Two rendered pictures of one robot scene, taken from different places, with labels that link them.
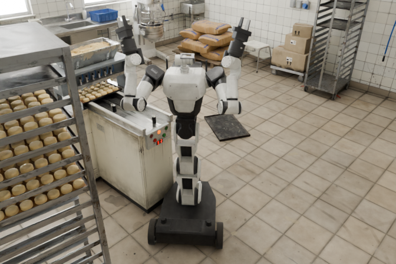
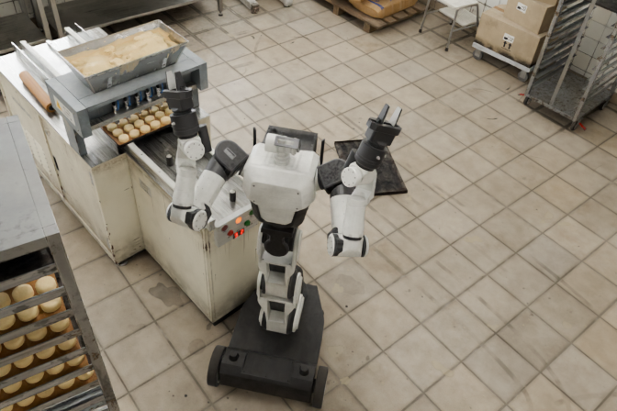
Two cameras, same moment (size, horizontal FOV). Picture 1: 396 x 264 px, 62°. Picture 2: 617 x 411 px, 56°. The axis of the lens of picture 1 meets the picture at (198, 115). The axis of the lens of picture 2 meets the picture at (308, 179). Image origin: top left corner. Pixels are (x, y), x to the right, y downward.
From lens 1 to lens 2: 0.73 m
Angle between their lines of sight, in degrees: 14
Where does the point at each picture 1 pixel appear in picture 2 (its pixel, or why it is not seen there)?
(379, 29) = not seen: outside the picture
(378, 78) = not seen: outside the picture
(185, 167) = (274, 288)
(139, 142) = (203, 236)
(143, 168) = (208, 271)
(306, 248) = not seen: outside the picture
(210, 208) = (311, 339)
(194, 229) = (281, 376)
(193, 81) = (294, 183)
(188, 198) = (276, 326)
